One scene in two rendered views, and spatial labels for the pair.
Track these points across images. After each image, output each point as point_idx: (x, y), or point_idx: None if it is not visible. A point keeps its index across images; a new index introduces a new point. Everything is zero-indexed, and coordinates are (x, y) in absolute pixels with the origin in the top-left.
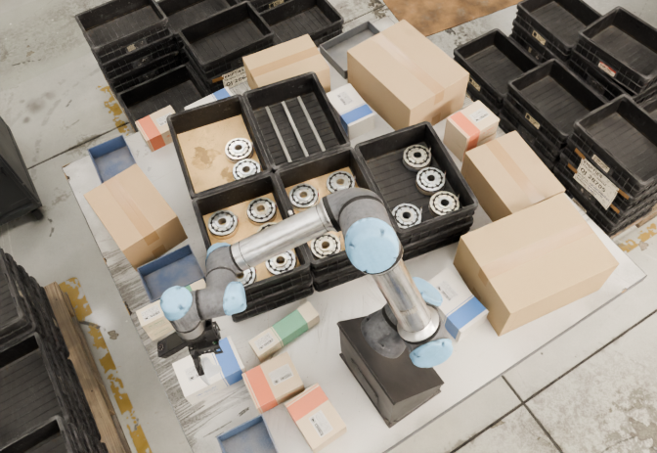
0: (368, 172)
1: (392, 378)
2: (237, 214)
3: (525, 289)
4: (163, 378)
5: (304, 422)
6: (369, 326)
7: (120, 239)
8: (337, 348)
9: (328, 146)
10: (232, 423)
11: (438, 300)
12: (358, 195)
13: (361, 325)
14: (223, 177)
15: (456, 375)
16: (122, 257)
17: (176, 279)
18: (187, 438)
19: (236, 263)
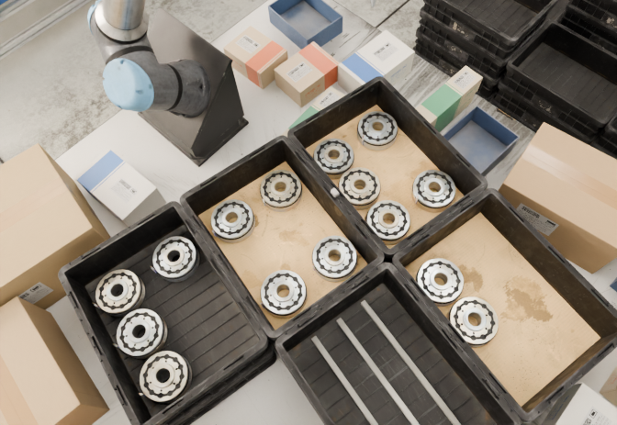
0: (234, 291)
1: (167, 38)
2: (422, 215)
3: (15, 174)
4: (423, 63)
5: (263, 41)
6: (196, 71)
7: (556, 135)
8: (252, 128)
9: (326, 374)
10: (338, 46)
11: (105, 69)
12: None
13: (208, 81)
14: (474, 270)
15: (122, 132)
16: None
17: (468, 155)
18: (374, 27)
19: None
